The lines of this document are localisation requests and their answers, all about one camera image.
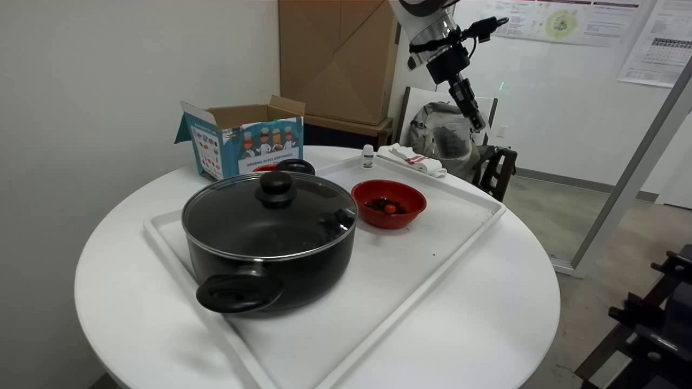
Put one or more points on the black glass pot lid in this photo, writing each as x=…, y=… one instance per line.
x=275, y=216

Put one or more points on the red plastic bowl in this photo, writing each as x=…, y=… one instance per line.
x=387, y=204

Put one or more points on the large brown cardboard box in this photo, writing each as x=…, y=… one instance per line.
x=338, y=60

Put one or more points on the white red striped cloth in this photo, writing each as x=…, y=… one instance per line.
x=410, y=158

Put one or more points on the grey beige backpack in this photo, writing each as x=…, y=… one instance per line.
x=442, y=132

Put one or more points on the white wall poster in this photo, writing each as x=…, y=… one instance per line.
x=663, y=48
x=574, y=23

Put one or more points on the white wooden chair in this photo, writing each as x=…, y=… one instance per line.
x=496, y=163

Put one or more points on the blue printed cardboard box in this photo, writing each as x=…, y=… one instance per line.
x=243, y=139

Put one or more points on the grey metal pole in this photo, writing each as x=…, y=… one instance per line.
x=644, y=158

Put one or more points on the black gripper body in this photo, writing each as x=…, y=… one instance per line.
x=442, y=47

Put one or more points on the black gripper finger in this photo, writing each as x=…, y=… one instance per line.
x=466, y=101

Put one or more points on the small white pill bottle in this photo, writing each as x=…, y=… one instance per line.
x=369, y=156

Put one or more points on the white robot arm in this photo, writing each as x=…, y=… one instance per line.
x=413, y=15

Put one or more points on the black cooking pot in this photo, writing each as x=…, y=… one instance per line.
x=228, y=286

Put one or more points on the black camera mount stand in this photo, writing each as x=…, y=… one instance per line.
x=652, y=342

